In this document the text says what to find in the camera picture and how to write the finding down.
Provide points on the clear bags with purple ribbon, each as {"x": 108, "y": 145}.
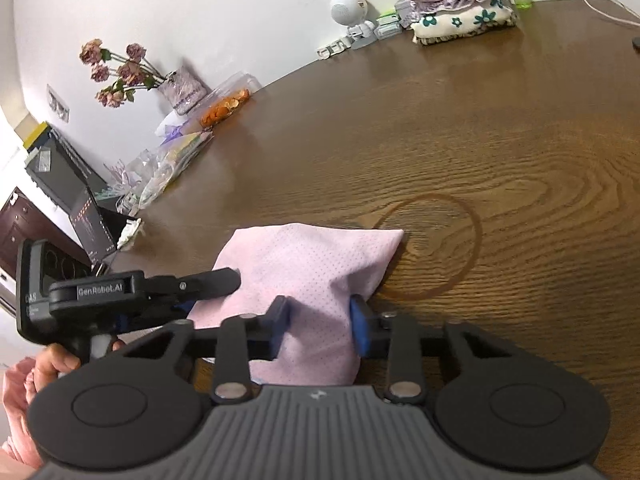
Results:
{"x": 140, "y": 182}

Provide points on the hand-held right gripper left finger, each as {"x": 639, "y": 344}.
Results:
{"x": 280, "y": 330}

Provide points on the white crumpled wrapper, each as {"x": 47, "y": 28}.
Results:
{"x": 131, "y": 234}

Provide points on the person's left hand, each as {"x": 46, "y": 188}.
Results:
{"x": 55, "y": 362}

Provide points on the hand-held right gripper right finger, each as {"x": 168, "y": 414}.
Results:
{"x": 359, "y": 327}

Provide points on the grey box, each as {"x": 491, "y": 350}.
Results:
{"x": 404, "y": 14}

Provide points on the clear container of orange snacks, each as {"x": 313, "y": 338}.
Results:
{"x": 227, "y": 105}

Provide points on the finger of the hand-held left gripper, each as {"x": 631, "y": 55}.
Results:
{"x": 200, "y": 284}
{"x": 180, "y": 311}

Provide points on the white letter ornament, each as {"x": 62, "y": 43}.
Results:
{"x": 331, "y": 51}

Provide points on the green white small box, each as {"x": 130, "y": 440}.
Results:
{"x": 387, "y": 27}

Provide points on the black box with yellow edge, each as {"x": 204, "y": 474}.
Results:
{"x": 60, "y": 170}

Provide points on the black printed box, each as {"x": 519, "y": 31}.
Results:
{"x": 95, "y": 230}

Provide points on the white robot figure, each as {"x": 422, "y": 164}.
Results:
{"x": 352, "y": 17}

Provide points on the white wall switch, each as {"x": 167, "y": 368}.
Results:
{"x": 58, "y": 103}

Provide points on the dried pink rose bouquet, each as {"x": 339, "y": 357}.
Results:
{"x": 120, "y": 72}

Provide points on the white tissue bag purple ribbon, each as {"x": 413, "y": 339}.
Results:
{"x": 175, "y": 125}

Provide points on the pastel pink blue garment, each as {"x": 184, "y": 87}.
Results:
{"x": 310, "y": 270}

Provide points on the dark wooden cabinet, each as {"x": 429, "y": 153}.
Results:
{"x": 30, "y": 240}

